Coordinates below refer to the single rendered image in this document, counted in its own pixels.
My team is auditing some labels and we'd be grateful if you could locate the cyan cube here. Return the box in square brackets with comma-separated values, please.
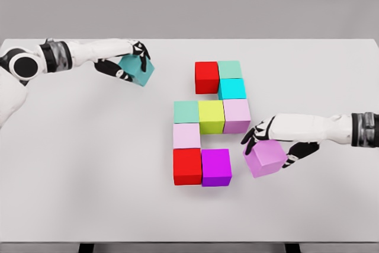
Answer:
[217, 78, 248, 101]

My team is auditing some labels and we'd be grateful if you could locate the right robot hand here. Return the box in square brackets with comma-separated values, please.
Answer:
[240, 115, 320, 169]

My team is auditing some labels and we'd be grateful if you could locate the teal cube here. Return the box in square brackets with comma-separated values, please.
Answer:
[117, 54, 156, 88]

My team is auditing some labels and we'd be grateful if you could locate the mint green cube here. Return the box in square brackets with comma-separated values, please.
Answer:
[217, 60, 243, 80]
[173, 100, 200, 124]

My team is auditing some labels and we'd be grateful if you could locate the yellow-green cube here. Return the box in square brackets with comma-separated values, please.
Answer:
[197, 100, 226, 135]

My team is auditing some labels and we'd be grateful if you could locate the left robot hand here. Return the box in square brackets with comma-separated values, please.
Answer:
[94, 39, 151, 83]

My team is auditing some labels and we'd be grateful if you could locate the red cube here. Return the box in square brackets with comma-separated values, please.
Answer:
[172, 148, 203, 187]
[194, 61, 220, 95]

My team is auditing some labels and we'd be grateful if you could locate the violet cube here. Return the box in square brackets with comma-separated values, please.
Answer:
[243, 140, 288, 179]

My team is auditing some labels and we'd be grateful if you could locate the magenta purple cube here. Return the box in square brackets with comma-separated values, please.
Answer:
[201, 148, 232, 188]

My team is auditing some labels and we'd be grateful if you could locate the pale pink cube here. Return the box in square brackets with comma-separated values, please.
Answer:
[172, 122, 202, 150]
[222, 98, 252, 134]

